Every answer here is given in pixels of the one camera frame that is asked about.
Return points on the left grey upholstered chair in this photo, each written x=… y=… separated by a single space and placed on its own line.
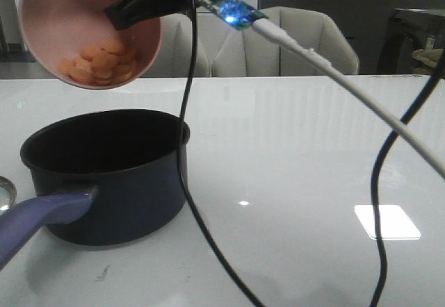
x=174 y=56

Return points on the dark blue saucepan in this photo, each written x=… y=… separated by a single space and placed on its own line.
x=100 y=179

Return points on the orange ham slices pile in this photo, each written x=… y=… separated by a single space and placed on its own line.
x=110 y=63

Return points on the grey upholstered chair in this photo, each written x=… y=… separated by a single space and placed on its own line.
x=174 y=56
x=280 y=44

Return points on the pink plastic bowl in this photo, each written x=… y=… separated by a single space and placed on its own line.
x=55 y=32

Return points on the green circuit board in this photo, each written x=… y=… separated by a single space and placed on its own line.
x=236 y=13

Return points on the tan cushion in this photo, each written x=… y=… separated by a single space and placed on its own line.
x=428 y=58

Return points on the glass lid with blue knob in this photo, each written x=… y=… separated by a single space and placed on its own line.
x=8 y=194

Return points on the dark glossy appliance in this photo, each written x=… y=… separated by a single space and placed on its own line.
x=409 y=30

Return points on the right grey upholstered chair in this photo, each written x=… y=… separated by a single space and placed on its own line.
x=280 y=44

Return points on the grey counter with white top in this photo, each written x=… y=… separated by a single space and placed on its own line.
x=362 y=22

